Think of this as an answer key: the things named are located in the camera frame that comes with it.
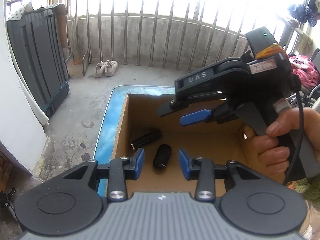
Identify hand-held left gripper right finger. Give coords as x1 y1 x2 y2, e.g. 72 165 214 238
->
178 148 260 203

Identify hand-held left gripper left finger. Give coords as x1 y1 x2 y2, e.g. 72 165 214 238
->
62 148 145 203

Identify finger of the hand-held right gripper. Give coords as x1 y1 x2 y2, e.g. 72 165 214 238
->
156 92 227 117
179 104 238 127

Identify cardboard box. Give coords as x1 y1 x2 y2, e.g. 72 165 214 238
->
110 93 287 196

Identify person's right hand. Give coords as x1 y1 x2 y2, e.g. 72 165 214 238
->
243 107 320 179

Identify short black cylinder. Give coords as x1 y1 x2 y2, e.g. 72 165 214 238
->
153 144 172 171

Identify long black cylinder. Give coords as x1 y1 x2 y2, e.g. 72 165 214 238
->
129 128 163 151

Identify ocean print table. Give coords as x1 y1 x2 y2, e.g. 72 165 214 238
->
94 85 175 198

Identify pink clothes pile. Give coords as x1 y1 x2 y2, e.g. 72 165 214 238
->
287 55 320 90

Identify beige towel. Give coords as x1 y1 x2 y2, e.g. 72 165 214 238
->
296 34 313 53

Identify metal balcony railing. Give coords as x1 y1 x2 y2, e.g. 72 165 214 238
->
7 0 300 72

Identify wheelchair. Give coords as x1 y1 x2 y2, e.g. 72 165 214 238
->
285 49 320 110

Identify hanging dark dotted clothes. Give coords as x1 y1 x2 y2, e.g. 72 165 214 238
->
287 0 320 28

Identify white cloth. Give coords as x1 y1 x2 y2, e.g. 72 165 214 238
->
19 79 50 126

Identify brown cardboard sheet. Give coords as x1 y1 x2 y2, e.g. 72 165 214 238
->
54 4 69 49

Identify dark grey folding panel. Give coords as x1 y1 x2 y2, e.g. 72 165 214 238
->
6 3 70 119

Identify black cable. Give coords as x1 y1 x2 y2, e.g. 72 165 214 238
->
284 85 304 184

